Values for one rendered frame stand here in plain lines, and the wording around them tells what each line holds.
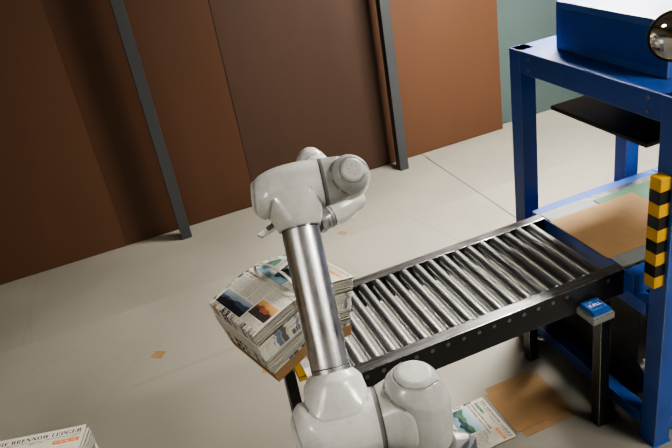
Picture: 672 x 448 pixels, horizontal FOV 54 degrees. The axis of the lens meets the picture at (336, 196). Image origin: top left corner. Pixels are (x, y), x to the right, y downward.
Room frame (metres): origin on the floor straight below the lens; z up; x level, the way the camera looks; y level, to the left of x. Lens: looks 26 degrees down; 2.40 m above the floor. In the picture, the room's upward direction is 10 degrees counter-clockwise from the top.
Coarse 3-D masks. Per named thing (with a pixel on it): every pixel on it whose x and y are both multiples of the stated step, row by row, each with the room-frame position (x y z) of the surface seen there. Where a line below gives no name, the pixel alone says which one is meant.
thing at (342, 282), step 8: (280, 256) 2.07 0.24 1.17; (328, 264) 2.00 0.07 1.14; (288, 272) 1.94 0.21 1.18; (336, 272) 1.93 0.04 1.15; (344, 272) 1.94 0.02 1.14; (336, 280) 1.87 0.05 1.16; (344, 280) 1.89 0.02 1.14; (352, 280) 1.90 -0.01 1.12; (336, 288) 1.86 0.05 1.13; (344, 288) 1.88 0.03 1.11; (352, 288) 1.90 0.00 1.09; (336, 296) 1.86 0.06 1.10; (344, 296) 1.88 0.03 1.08; (344, 304) 1.87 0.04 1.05; (344, 312) 1.87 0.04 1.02; (344, 320) 1.86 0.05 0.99
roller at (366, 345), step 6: (354, 318) 2.13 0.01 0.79; (354, 324) 2.08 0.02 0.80; (354, 330) 2.05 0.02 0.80; (360, 330) 2.04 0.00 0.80; (354, 336) 2.03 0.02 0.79; (360, 336) 2.01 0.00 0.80; (366, 336) 2.00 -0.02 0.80; (360, 342) 1.98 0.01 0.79; (366, 342) 1.96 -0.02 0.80; (372, 342) 1.98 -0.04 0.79; (360, 348) 1.97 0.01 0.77; (366, 348) 1.94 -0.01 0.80; (372, 348) 1.92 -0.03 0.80; (366, 354) 1.92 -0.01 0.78; (372, 354) 1.89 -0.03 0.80; (378, 354) 1.89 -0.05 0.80
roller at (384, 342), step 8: (352, 296) 2.27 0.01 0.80; (352, 304) 2.22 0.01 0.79; (360, 304) 2.21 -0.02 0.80; (360, 312) 2.16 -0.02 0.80; (368, 312) 2.15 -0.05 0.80; (360, 320) 2.13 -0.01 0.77; (368, 320) 2.09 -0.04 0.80; (368, 328) 2.06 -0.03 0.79; (376, 328) 2.03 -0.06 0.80; (376, 336) 2.00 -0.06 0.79; (384, 336) 1.98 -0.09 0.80; (384, 344) 1.94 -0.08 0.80; (392, 344) 1.93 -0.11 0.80; (384, 352) 1.92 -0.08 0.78
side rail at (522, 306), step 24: (552, 288) 2.09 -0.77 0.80; (576, 288) 2.07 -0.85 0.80; (600, 288) 2.10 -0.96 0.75; (504, 312) 2.00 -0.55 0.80; (528, 312) 2.00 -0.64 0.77; (552, 312) 2.03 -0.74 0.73; (432, 336) 1.93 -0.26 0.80; (456, 336) 1.91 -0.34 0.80; (480, 336) 1.94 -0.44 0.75; (504, 336) 1.97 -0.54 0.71; (384, 360) 1.85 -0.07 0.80; (408, 360) 1.86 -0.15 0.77; (432, 360) 1.88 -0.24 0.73; (456, 360) 1.91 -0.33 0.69
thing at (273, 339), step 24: (240, 288) 1.91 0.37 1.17; (264, 288) 1.86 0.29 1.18; (216, 312) 1.88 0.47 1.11; (240, 312) 1.79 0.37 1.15; (264, 312) 1.75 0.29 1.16; (288, 312) 1.75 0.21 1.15; (240, 336) 1.77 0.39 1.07; (264, 336) 1.69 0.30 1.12; (288, 336) 1.73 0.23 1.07; (264, 360) 1.69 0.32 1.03; (288, 360) 1.72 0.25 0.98
